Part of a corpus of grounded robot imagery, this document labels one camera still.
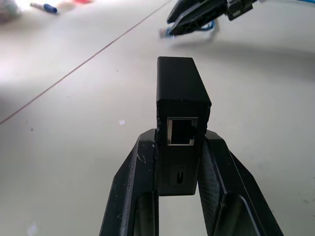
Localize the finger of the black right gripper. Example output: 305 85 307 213
166 0 223 25
169 2 229 37

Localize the small black box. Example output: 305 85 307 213
155 56 212 197

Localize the blue Ethernet cable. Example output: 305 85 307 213
159 0 315 39

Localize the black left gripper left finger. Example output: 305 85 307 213
99 128 161 236

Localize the blue and white marker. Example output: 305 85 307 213
30 1 59 15

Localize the grey crumpled object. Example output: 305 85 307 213
0 0 20 25

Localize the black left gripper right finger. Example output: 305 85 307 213
196 130 284 236

